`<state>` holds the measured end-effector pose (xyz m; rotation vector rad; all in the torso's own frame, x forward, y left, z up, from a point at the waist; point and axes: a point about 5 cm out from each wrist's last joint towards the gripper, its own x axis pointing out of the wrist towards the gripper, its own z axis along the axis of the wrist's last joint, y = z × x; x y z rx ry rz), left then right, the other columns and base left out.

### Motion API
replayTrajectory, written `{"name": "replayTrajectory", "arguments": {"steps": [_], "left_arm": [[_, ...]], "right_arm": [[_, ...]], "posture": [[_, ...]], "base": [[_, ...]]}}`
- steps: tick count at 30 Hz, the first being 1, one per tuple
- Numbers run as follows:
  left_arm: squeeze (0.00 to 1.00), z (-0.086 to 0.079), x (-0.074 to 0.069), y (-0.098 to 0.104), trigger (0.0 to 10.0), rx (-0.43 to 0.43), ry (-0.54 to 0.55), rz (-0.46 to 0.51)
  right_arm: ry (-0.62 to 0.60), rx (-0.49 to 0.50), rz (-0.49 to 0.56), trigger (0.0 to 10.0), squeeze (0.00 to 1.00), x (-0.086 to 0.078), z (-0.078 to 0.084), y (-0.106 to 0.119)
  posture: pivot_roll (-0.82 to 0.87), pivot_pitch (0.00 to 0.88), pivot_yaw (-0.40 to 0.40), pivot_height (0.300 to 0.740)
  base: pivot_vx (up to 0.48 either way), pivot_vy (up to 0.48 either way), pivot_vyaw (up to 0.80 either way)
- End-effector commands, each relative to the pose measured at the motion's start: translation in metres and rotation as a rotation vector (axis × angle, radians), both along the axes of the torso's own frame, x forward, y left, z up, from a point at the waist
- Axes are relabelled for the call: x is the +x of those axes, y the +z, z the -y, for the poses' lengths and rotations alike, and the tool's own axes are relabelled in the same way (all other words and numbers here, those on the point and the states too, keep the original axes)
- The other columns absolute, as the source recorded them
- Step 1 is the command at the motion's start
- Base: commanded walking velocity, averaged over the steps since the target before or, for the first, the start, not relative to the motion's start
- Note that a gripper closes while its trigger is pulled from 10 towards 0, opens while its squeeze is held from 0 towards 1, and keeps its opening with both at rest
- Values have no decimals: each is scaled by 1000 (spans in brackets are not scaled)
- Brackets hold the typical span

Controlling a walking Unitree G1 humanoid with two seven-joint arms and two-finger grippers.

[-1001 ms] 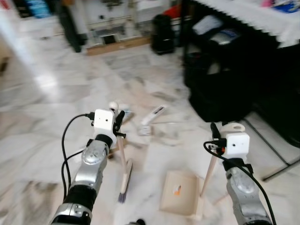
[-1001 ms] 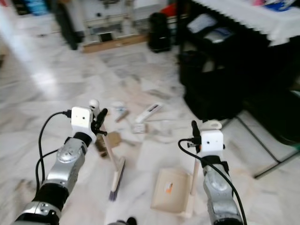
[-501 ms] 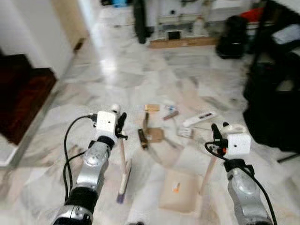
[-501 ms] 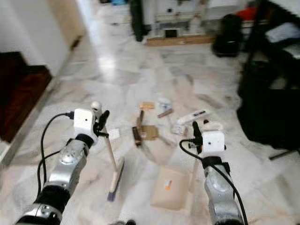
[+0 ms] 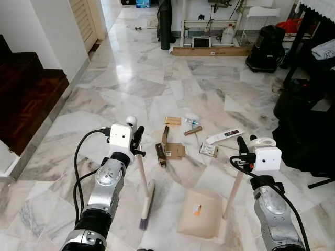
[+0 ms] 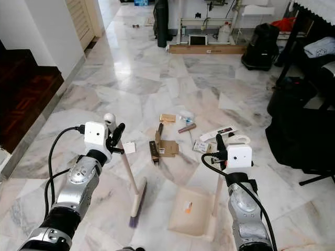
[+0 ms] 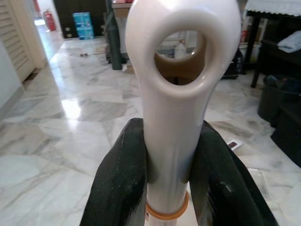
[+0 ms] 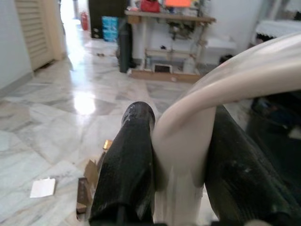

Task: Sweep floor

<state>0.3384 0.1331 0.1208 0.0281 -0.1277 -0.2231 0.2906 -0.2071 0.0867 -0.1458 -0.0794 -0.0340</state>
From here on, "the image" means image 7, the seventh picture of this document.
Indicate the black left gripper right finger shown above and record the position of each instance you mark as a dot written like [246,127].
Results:
[223,193]

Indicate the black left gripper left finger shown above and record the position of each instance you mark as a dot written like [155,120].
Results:
[117,188]

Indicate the small dark floor object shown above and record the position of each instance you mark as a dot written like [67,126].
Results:
[83,55]

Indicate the clear plastic case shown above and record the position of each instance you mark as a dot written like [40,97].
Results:
[258,181]

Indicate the black round waste bin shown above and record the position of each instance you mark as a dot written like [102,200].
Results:
[275,101]

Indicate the long wooden plank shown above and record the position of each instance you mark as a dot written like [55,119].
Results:
[129,69]

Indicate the white plastic jug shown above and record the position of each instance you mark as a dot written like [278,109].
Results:
[181,50]

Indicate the red plastic item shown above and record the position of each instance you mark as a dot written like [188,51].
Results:
[245,36]

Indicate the blue printed carton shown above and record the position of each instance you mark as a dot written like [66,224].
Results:
[85,33]
[81,20]

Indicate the grey folded cloth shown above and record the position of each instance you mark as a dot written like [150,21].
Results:
[290,41]

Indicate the red fire extinguisher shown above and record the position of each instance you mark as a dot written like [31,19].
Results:
[50,21]

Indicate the cream louvred door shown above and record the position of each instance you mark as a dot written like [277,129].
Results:
[14,35]

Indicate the table with white lace cloth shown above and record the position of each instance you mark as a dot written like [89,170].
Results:
[272,7]

